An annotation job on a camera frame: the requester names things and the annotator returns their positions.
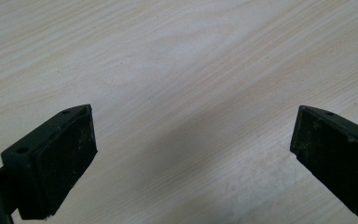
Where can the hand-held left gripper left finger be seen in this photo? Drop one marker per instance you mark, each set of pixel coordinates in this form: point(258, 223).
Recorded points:
point(52, 165)

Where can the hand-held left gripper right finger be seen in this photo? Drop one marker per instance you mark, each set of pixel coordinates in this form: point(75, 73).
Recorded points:
point(338, 158)

